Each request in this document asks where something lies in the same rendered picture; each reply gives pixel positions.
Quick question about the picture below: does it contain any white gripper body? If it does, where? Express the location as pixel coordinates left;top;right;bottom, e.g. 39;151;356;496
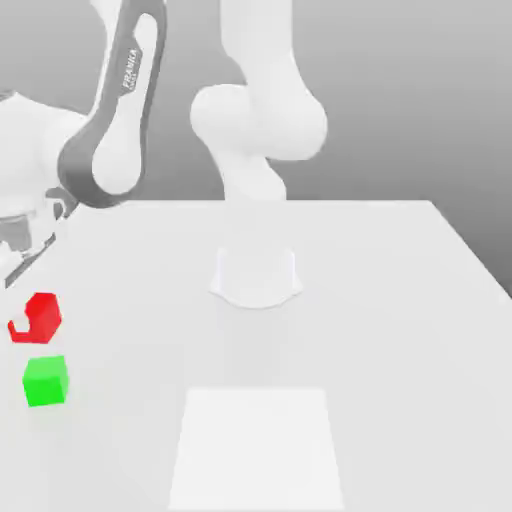
0;231;60;292

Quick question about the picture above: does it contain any small red cube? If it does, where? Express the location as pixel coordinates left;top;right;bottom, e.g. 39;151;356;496
7;292;64;345

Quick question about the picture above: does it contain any small green cube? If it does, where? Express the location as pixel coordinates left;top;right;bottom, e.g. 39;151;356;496
22;354;70;408

